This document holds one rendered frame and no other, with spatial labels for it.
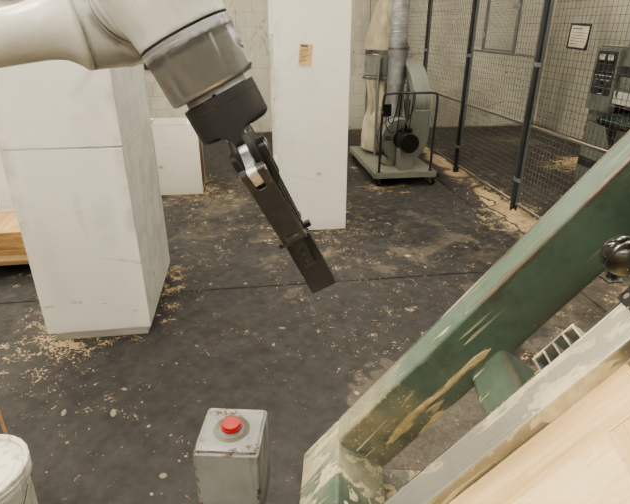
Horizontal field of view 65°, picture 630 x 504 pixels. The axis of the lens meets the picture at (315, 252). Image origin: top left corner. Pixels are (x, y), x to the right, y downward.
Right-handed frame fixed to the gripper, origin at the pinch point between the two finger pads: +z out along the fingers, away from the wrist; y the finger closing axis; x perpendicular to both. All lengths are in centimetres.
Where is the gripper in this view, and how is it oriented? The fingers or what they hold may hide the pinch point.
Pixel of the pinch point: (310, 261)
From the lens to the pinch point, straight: 55.7
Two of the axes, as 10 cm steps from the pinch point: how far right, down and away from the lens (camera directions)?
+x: -8.9, 4.4, 0.9
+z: 4.4, 8.2, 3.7
